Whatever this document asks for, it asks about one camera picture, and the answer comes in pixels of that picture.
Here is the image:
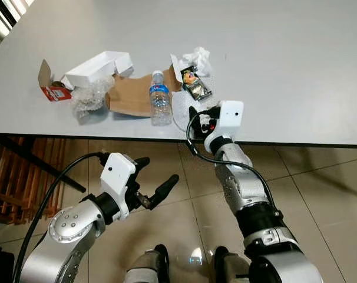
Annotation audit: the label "black printed snack packet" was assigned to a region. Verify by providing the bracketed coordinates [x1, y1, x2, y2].
[181, 66, 213, 101]

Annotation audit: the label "clear plastic water bottle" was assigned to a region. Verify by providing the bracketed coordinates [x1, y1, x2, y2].
[149, 70, 174, 127]

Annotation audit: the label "white crumpled tissue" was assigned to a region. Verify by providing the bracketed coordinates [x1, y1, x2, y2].
[181, 47, 214, 78]

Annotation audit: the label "brown flattened cardboard box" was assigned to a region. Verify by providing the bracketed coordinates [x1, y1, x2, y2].
[105, 71, 183, 117]

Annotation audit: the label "silver black left robot leg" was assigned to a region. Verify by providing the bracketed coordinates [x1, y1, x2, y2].
[124, 243, 171, 283]

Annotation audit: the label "silver black robot leg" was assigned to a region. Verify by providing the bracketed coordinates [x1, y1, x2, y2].
[124, 243, 171, 283]
[213, 246, 251, 283]

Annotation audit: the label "clear crumpled bubble wrap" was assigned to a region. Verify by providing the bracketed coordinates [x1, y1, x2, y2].
[70, 75, 116, 120]

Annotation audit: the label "silver black right robot leg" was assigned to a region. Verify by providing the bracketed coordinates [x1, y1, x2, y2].
[213, 246, 251, 283]

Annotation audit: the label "white open paper box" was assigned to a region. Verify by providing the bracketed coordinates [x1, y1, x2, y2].
[65, 51, 134, 90]

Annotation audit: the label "small red carton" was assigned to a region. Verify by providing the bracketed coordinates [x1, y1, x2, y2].
[38, 59, 74, 103]

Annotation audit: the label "brown wooden slatted chair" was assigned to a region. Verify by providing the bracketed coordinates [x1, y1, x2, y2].
[0, 137, 69, 226]

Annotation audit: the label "window blinds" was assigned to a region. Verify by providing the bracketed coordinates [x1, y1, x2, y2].
[0, 0, 36, 43]

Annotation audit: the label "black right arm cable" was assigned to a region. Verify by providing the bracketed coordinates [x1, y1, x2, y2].
[185, 108, 278, 214]

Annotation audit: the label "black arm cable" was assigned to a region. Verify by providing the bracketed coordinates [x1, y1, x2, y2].
[11, 152, 108, 283]
[185, 108, 278, 214]

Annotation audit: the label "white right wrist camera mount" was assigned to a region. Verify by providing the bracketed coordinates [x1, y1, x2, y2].
[218, 100, 245, 131]

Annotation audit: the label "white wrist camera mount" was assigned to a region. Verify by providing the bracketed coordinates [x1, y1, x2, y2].
[100, 152, 137, 215]
[218, 100, 245, 131]

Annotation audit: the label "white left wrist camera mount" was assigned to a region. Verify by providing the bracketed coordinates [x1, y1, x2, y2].
[100, 152, 137, 215]

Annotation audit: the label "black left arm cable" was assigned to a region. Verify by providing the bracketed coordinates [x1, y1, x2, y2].
[11, 152, 108, 283]

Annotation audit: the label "black table frame bar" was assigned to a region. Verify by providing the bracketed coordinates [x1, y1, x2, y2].
[0, 135, 88, 193]

